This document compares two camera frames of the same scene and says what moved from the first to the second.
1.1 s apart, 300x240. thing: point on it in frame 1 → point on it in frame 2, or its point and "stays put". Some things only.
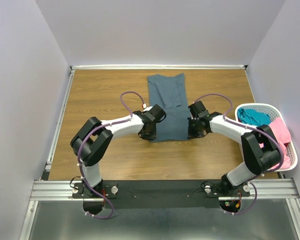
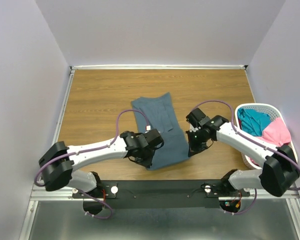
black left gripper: x=152 y=136 → x=147 y=163
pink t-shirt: x=280 y=128 stays put
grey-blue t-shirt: x=169 y=92 → x=159 y=112
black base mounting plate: x=162 y=194 stays put
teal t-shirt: x=253 y=117 stays put
